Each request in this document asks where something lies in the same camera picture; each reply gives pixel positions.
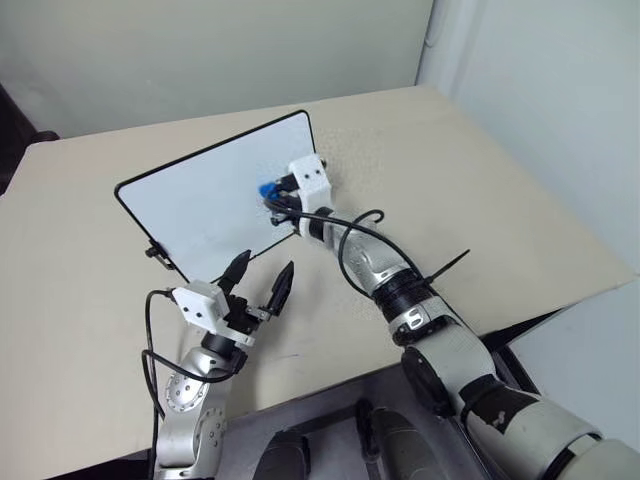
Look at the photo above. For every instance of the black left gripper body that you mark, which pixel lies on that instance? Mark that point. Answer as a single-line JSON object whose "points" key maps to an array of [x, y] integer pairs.
{"points": [[242, 315]]}

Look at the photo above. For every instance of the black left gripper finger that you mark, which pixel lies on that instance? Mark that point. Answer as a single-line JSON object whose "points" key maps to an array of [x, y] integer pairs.
{"points": [[235, 275], [281, 290]]}

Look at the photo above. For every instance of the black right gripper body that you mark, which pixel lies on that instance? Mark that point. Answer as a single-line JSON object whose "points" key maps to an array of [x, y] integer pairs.
{"points": [[291, 192]]}

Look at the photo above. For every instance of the blue whiteboard eraser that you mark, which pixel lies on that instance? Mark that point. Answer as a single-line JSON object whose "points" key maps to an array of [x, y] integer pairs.
{"points": [[267, 190]]}

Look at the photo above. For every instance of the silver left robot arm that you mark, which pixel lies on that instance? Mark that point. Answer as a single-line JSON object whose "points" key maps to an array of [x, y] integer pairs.
{"points": [[190, 400]]}

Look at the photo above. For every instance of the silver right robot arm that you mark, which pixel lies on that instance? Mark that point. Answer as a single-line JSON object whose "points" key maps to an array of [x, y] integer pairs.
{"points": [[450, 350]]}

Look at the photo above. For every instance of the black whiteboard stand clip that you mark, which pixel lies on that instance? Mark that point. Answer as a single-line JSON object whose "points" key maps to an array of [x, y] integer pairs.
{"points": [[159, 255]]}

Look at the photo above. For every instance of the dark rounded shape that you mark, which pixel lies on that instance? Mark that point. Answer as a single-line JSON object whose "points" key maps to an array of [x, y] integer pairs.
{"points": [[285, 457], [395, 445]]}

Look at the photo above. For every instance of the black zip tie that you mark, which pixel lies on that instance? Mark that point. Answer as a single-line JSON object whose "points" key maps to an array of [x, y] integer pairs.
{"points": [[447, 267]]}

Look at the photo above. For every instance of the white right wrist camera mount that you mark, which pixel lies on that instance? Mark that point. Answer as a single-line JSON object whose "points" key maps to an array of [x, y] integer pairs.
{"points": [[312, 182]]}

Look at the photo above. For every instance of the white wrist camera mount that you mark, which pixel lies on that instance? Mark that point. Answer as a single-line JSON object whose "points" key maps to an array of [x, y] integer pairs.
{"points": [[312, 182], [200, 305]]}

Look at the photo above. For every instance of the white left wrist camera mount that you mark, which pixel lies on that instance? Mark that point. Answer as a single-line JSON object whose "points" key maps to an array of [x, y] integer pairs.
{"points": [[200, 305]]}

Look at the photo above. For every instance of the white whiteboard with black frame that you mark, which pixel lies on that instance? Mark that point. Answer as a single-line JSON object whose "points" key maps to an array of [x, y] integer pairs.
{"points": [[200, 200]]}

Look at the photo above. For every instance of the black table frame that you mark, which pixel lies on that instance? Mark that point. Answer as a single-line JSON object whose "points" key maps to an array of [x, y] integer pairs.
{"points": [[515, 350]]}

